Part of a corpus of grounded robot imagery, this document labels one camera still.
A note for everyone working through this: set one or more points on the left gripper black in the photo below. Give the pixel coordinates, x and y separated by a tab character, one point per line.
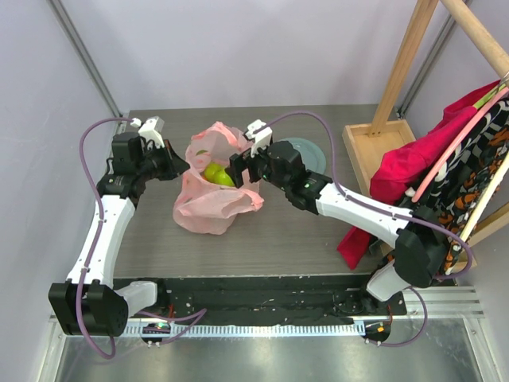
174	165

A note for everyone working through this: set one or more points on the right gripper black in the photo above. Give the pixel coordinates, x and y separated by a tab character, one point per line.
246	169

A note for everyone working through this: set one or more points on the green apple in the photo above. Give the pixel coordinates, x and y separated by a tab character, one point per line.
221	177

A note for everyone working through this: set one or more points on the pink plastic bag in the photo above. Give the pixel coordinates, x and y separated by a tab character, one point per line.
205	207

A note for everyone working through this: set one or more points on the green pear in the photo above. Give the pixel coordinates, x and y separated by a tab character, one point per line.
210	171

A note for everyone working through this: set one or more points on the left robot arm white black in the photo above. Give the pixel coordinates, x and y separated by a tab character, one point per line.
88	295

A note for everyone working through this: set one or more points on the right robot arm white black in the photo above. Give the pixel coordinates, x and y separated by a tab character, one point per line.
318	194

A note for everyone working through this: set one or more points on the grey plate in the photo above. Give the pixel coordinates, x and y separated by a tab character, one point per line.
312	155

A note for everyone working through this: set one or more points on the magenta cloth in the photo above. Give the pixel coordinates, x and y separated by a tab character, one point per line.
412	165

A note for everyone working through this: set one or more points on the patterned black orange cloth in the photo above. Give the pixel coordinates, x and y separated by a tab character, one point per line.
469	191

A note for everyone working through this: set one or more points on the cream hanger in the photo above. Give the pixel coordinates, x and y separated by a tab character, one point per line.
485	199

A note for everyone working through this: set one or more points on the wooden round pole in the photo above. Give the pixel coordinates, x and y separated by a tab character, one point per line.
487	45

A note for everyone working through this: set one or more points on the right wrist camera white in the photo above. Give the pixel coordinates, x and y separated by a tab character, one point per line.
260	136

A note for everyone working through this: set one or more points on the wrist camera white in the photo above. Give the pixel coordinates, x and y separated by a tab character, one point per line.
150	130
260	136

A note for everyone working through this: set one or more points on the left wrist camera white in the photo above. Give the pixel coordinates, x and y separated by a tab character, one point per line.
150	130

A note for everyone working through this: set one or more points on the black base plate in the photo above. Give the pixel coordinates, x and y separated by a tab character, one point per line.
273	300

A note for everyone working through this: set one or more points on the white slotted cable duct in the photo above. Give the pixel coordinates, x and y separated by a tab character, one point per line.
142	329

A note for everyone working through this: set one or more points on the aluminium frame rail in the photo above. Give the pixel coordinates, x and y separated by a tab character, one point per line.
76	41

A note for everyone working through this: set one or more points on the wooden upright post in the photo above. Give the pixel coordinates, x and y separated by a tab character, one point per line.
419	21

